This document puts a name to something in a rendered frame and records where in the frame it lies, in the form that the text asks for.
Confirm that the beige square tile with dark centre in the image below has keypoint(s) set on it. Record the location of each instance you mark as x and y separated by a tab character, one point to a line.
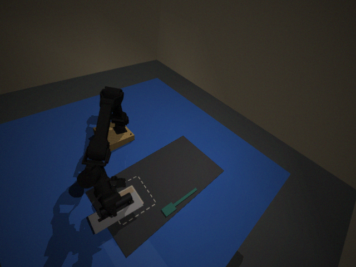
130	189

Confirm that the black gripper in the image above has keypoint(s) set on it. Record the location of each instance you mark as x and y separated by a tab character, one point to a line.
107	198

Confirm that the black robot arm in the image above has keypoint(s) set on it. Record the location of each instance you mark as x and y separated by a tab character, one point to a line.
98	149

